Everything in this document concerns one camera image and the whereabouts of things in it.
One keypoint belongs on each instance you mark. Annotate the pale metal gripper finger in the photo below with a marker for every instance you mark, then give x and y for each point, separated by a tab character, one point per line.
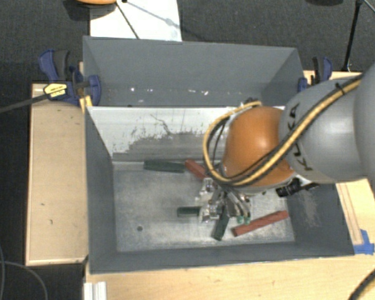
210	212
205	190

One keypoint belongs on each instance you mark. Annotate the short dark green flat block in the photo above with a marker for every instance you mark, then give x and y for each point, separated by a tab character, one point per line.
188	212

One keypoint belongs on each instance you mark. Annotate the short red-brown flat block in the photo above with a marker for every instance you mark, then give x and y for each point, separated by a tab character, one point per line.
194	168

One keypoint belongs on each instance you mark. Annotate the long red-brown flat block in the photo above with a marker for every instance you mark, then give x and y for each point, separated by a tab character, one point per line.
261	223

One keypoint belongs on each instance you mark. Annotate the grey metal bin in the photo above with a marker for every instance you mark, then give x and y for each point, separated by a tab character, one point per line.
162	198

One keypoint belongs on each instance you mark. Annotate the long dark green flat block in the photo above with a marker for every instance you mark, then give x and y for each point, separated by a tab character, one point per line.
164	166

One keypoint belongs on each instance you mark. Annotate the pale wood flat board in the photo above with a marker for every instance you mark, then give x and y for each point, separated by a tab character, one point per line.
56	173

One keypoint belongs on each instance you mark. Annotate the black cylinder on white bracket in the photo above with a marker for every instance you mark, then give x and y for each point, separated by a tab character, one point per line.
289	189

